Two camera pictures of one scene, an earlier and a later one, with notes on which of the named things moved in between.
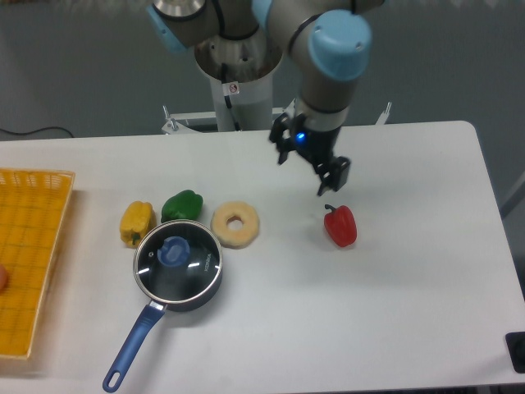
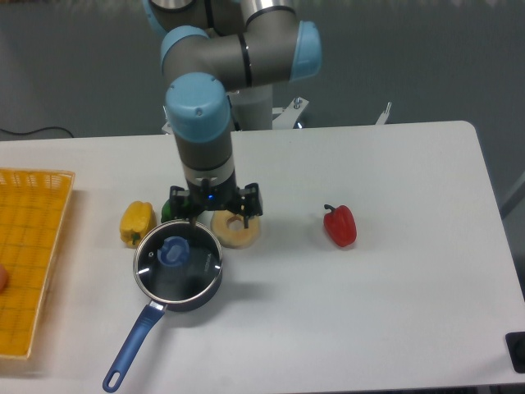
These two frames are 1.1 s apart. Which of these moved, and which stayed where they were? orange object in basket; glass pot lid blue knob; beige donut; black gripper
Moved: black gripper
Stayed: orange object in basket; beige donut; glass pot lid blue knob
